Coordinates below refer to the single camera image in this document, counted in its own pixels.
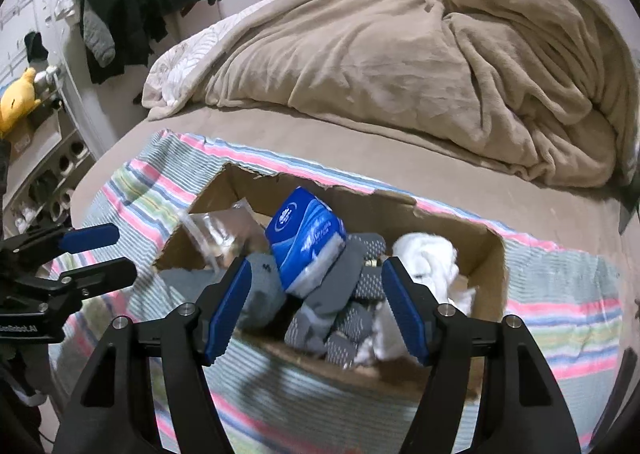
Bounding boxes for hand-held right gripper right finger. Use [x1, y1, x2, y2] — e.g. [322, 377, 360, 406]
[381, 256, 583, 454]

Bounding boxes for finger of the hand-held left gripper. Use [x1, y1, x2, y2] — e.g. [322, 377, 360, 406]
[37, 256, 138, 299]
[0, 223, 121, 265]

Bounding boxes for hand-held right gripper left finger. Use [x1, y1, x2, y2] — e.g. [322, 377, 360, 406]
[52, 256, 253, 454]

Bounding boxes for grey knit socks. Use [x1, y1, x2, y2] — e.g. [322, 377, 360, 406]
[160, 251, 288, 332]

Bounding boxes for white socks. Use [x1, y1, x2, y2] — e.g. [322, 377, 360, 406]
[357, 233, 481, 367]

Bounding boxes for grey dotted grip socks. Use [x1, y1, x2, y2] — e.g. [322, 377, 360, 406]
[284, 233, 388, 370]

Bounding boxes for bag of cotton swabs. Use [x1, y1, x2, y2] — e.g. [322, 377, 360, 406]
[177, 199, 273, 275]

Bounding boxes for cardboard box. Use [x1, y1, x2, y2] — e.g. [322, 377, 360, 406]
[152, 161, 508, 402]

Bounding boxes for blue tissue pack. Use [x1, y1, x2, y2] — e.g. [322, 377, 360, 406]
[264, 186, 348, 297]

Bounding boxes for shoe rack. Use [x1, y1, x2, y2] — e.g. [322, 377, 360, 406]
[0, 104, 96, 235]

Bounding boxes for striped cloth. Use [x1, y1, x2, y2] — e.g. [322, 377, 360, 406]
[50, 130, 626, 454]

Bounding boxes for yellow plush toy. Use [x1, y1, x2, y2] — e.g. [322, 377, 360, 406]
[0, 66, 43, 137]

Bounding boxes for white floral quilt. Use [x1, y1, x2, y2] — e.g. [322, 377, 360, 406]
[142, 0, 286, 109]

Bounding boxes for beige fleece blanket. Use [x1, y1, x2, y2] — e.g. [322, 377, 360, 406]
[200, 0, 640, 187]

